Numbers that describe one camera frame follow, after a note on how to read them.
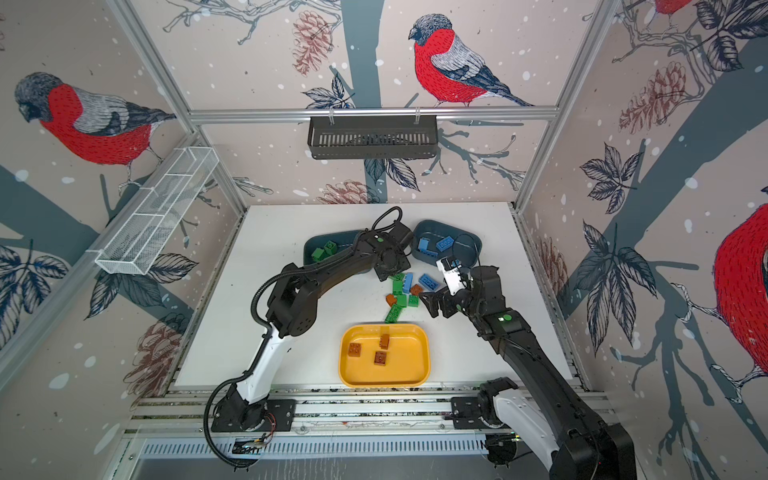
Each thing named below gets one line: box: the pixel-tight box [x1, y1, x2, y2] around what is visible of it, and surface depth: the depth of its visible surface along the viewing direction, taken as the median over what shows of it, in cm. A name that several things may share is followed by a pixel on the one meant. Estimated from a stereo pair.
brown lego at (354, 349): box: [348, 343, 362, 357], surface depth 85 cm
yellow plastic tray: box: [338, 324, 431, 388], surface depth 84 cm
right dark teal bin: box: [410, 219, 483, 268], surface depth 109 cm
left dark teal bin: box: [303, 229, 364, 266], surface depth 106 cm
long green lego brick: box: [384, 304, 403, 324], surface depth 92 cm
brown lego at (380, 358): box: [374, 351, 387, 366], surface depth 83 cm
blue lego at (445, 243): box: [436, 236, 455, 252], surface depth 109 cm
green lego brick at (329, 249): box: [311, 240, 337, 261], surface depth 106 cm
